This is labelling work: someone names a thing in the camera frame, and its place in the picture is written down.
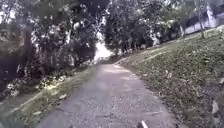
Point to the grey asphalt path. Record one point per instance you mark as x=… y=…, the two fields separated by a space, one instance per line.
x=110 y=96

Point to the row of trees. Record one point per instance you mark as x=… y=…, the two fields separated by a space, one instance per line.
x=60 y=36

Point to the robot's own part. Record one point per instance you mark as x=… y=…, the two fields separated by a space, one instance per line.
x=144 y=124

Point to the grass verge strip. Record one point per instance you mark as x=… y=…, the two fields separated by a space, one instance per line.
x=50 y=96

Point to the leaf-strewn grass slope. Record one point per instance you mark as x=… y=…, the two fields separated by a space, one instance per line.
x=186 y=70

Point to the thin tree trunk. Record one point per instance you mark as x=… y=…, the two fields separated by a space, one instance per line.
x=200 y=20

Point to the white building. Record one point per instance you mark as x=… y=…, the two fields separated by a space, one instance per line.
x=203 y=21

